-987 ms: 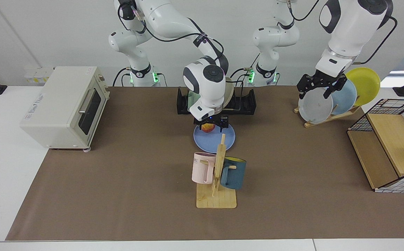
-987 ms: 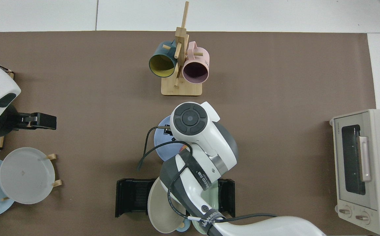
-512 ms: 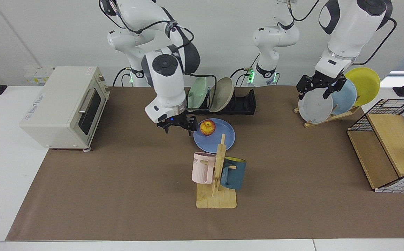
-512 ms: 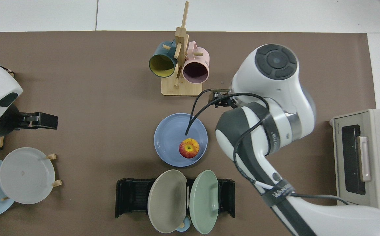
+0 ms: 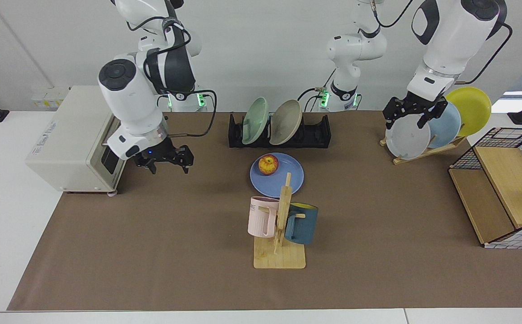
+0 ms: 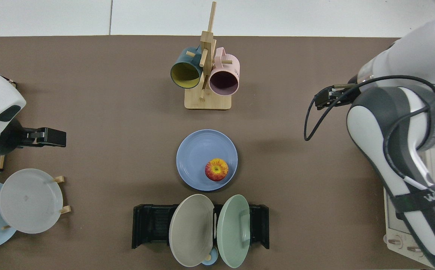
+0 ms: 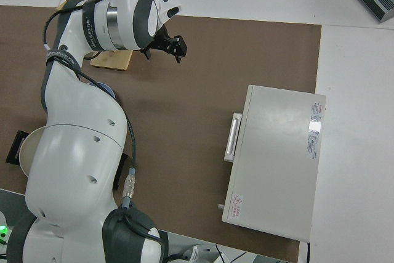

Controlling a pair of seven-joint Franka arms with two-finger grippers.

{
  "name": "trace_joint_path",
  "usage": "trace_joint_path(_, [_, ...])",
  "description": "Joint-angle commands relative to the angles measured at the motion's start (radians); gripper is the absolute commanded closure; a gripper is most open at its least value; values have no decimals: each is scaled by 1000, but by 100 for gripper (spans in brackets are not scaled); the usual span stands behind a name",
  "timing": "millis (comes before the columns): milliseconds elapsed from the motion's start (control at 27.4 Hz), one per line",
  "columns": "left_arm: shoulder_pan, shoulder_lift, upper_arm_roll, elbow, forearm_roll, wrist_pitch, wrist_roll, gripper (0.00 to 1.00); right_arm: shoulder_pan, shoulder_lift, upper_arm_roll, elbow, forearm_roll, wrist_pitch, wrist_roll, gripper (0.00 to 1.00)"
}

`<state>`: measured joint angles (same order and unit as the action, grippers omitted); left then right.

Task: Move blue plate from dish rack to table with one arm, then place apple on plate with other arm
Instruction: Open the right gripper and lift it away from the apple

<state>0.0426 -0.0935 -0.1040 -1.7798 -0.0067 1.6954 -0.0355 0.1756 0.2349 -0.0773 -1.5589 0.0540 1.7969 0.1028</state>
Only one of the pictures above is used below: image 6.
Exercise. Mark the red yellow apple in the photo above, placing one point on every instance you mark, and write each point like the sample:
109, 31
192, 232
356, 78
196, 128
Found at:
217, 170

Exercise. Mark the grey plate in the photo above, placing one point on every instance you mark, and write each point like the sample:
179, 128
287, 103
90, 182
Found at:
29, 200

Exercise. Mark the wooden plate rack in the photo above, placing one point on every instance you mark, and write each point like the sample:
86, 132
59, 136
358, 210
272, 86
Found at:
65, 209

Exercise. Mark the black dish rack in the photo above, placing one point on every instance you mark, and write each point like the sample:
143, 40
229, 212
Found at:
151, 225

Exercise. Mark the pale green plate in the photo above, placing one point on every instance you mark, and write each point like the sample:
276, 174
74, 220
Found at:
232, 230

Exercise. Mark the beige plate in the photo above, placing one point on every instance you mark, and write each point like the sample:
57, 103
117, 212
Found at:
191, 230

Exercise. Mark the brown table cloth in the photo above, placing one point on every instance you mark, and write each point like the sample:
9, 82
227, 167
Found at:
89, 112

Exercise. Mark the pink cup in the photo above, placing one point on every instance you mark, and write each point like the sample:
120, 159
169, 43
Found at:
225, 82

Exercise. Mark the wooden cup stand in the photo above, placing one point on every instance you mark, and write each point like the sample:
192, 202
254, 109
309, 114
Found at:
206, 101

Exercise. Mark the dark teal cup yellow inside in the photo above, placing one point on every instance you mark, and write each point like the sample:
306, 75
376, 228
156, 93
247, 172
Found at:
185, 75

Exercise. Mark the pale toaster oven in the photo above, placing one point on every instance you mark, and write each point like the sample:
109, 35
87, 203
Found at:
395, 228

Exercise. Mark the small blue round thing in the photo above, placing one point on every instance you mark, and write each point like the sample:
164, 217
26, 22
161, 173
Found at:
210, 259

